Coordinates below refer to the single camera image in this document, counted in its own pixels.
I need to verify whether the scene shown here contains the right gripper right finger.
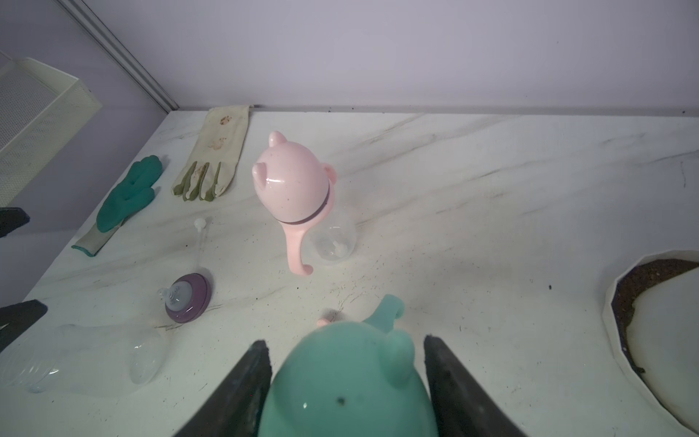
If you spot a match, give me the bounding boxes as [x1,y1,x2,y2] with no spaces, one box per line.
[423,335,525,437]

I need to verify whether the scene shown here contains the green rubber glove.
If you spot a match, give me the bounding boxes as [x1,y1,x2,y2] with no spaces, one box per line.
[71,156,163,257]

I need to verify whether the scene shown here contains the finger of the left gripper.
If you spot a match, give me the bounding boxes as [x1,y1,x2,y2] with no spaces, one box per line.
[0,300,48,351]
[0,207,31,238]

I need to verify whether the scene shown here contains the mint green bottle cap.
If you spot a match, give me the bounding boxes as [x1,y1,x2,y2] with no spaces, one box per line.
[258,322,438,436]

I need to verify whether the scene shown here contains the clear baby bottle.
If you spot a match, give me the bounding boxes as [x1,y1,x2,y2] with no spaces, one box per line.
[302,206,358,265]
[1,324,169,397]

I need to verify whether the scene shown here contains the purple nipple collar far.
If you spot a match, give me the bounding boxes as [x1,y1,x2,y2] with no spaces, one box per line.
[158,218,212,324]

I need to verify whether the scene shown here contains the beige glove green fingertips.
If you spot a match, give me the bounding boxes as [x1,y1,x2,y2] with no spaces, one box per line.
[171,106,250,202]

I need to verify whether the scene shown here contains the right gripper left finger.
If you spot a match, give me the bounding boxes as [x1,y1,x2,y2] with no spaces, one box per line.
[176,340,272,436]

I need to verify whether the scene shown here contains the pink bottle cap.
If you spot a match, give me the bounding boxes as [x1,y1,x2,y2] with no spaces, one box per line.
[252,131,337,225]

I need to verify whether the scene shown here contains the pink bottle handle ring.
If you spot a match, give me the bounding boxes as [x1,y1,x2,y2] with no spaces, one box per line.
[276,185,337,277]

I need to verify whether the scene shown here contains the lower white mesh shelf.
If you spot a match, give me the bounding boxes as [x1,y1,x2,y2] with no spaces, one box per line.
[1,58,102,207]

